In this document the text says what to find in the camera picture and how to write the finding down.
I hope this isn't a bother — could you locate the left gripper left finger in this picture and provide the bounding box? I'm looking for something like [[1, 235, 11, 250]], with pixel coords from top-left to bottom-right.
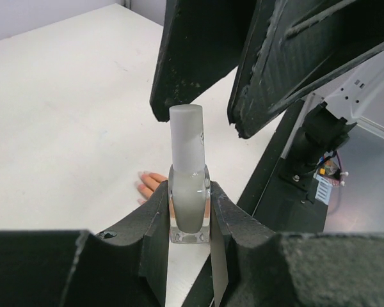
[[0, 182, 169, 306]]

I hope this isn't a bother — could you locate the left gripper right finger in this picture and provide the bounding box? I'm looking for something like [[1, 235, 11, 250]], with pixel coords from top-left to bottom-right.
[[210, 182, 384, 306]]

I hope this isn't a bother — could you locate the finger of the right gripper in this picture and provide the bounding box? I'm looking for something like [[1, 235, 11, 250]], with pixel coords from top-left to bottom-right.
[[227, 1, 384, 139], [150, 0, 256, 122]]

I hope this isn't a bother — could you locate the clear nail polish bottle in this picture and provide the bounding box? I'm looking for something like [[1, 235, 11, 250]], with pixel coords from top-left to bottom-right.
[[168, 104, 211, 244]]

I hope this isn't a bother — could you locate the mannequin hand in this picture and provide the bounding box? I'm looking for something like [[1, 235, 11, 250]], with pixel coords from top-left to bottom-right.
[[135, 171, 168, 205]]

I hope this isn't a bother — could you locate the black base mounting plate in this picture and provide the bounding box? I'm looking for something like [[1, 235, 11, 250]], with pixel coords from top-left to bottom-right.
[[184, 100, 328, 306]]

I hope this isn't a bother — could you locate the right white cable duct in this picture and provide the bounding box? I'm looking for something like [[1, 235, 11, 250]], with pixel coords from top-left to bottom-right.
[[314, 173, 333, 205]]

